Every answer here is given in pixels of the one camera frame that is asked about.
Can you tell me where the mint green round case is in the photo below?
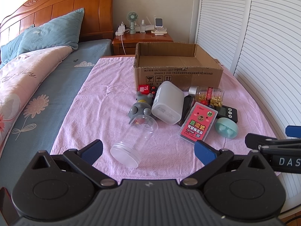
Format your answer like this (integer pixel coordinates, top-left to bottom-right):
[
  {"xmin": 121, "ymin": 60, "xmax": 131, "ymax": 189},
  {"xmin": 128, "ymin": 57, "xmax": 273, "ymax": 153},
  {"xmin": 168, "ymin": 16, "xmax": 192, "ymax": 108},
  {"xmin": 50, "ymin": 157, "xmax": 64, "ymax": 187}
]
[{"xmin": 215, "ymin": 117, "xmax": 238, "ymax": 139}]

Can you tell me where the pink card pack box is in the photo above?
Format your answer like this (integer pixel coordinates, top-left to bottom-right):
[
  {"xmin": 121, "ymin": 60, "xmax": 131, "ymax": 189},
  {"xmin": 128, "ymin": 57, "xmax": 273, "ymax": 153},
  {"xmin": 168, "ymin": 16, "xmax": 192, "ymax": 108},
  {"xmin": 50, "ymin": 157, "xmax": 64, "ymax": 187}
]
[{"xmin": 180, "ymin": 102, "xmax": 218, "ymax": 143}]

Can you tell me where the black digital timer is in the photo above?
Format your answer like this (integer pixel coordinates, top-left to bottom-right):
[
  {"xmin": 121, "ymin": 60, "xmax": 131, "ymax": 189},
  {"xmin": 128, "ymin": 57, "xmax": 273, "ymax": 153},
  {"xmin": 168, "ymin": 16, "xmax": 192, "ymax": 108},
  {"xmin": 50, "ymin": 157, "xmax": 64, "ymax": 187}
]
[{"xmin": 215, "ymin": 105, "xmax": 238, "ymax": 123}]

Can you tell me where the clear plastic cup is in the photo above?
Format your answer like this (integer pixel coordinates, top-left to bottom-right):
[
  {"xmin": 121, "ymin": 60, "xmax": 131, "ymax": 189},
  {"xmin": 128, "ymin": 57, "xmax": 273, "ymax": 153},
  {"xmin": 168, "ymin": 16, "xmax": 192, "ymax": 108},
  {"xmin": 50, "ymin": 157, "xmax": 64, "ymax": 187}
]
[{"xmin": 110, "ymin": 115, "xmax": 158, "ymax": 168}]

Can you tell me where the black oval case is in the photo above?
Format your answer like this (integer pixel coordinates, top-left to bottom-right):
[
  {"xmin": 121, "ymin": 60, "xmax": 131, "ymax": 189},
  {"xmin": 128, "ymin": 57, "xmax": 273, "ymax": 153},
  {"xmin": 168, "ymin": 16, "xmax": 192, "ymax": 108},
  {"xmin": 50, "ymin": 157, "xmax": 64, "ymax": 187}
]
[{"xmin": 178, "ymin": 95, "xmax": 194, "ymax": 127}]

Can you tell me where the capsule bottle silver cap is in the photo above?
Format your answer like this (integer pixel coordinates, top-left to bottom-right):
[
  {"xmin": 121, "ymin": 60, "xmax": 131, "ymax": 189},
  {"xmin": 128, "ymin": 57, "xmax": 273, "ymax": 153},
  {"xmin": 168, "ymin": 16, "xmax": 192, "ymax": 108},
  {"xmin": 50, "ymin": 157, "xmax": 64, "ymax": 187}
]
[{"xmin": 188, "ymin": 86, "xmax": 224, "ymax": 111}]

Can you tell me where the white frosted plastic container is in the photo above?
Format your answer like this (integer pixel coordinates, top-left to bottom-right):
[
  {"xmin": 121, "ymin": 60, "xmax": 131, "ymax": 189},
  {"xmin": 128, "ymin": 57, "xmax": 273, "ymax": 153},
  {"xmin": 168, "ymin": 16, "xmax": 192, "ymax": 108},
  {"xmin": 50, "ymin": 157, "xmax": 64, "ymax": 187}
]
[{"xmin": 151, "ymin": 81, "xmax": 185, "ymax": 125}]

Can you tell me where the grey rhino toy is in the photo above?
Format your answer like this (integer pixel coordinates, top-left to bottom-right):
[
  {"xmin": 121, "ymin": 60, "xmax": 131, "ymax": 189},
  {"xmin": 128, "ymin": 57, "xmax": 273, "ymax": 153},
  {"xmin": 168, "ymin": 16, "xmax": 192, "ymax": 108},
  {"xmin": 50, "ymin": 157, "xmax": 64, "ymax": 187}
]
[{"xmin": 128, "ymin": 91, "xmax": 153, "ymax": 124}]

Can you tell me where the red toy train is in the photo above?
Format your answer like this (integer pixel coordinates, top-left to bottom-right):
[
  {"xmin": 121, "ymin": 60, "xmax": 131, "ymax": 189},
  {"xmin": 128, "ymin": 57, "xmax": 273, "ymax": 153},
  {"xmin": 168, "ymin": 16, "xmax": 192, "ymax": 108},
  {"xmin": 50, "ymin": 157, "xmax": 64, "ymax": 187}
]
[{"xmin": 138, "ymin": 84, "xmax": 157, "ymax": 98}]

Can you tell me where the pink table cloth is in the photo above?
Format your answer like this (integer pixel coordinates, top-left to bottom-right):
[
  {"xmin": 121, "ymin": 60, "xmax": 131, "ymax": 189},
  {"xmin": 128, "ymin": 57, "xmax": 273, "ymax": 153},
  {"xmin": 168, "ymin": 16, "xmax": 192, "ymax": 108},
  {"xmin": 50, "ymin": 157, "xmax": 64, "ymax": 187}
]
[{"xmin": 51, "ymin": 57, "xmax": 274, "ymax": 181}]

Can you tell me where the brown cardboard box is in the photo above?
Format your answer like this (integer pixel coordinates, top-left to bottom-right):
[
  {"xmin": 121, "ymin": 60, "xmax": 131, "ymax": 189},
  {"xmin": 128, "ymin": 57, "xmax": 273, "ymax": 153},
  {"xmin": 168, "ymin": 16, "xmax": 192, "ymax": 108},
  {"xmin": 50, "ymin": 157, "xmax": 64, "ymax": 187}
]
[{"xmin": 133, "ymin": 42, "xmax": 223, "ymax": 91}]

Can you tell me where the pink floral duvet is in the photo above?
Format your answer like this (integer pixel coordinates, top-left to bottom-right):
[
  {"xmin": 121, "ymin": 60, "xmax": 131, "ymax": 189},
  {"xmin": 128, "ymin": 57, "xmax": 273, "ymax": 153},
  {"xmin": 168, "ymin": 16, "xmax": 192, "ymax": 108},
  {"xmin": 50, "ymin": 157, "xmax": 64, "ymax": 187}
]
[{"xmin": 1, "ymin": 46, "xmax": 72, "ymax": 152}]

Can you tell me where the white louvered closet door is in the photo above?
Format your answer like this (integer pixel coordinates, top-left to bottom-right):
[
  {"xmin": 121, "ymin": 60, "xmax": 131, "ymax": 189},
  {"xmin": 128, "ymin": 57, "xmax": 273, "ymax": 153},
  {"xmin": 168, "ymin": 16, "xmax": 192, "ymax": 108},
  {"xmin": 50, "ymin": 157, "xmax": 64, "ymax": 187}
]
[{"xmin": 194, "ymin": 0, "xmax": 301, "ymax": 217}]

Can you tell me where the wooden nightstand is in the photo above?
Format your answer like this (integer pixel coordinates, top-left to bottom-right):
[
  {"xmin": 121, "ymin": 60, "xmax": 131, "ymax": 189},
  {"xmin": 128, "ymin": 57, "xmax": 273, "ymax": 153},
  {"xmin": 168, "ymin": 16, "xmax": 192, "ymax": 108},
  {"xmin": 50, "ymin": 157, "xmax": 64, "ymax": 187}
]
[{"xmin": 112, "ymin": 32, "xmax": 173, "ymax": 56}]

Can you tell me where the blue pillow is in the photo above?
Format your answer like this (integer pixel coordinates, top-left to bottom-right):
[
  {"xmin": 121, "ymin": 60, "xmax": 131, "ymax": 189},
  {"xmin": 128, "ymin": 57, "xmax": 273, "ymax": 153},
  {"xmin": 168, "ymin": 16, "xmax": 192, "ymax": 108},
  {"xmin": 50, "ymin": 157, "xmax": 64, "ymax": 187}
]
[{"xmin": 1, "ymin": 8, "xmax": 85, "ymax": 67}]

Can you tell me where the white power strip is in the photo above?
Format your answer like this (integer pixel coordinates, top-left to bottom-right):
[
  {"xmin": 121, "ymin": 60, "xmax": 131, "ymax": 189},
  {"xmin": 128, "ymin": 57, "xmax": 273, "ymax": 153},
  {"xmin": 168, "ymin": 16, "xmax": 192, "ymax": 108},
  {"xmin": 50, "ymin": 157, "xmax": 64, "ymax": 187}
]
[{"xmin": 115, "ymin": 22, "xmax": 125, "ymax": 36}]

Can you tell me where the clear spray bottle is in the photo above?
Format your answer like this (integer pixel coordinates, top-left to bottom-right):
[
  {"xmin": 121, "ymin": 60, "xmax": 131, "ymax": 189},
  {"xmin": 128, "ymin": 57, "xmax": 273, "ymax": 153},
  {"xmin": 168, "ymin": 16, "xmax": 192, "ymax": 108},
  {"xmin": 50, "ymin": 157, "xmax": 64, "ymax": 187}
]
[{"xmin": 140, "ymin": 19, "xmax": 146, "ymax": 33}]

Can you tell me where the white smart display device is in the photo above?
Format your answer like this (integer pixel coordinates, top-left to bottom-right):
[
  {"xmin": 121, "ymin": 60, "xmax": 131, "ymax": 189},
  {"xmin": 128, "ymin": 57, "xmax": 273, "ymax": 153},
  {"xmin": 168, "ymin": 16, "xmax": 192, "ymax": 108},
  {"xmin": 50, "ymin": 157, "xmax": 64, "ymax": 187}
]
[{"xmin": 151, "ymin": 16, "xmax": 167, "ymax": 36}]

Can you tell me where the small green desk fan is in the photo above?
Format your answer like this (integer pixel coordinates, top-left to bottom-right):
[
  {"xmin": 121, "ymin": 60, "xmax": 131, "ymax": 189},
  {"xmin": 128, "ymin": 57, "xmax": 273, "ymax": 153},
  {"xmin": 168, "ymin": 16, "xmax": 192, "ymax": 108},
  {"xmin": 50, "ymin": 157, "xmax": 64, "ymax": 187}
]
[{"xmin": 127, "ymin": 11, "xmax": 139, "ymax": 35}]

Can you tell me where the wooden headboard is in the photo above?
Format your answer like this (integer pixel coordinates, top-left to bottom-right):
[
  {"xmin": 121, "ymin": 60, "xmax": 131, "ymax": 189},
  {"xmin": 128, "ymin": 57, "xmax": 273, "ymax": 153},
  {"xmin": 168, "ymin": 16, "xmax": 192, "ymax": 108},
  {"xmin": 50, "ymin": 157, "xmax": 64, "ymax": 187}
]
[{"xmin": 1, "ymin": 0, "xmax": 114, "ymax": 44}]

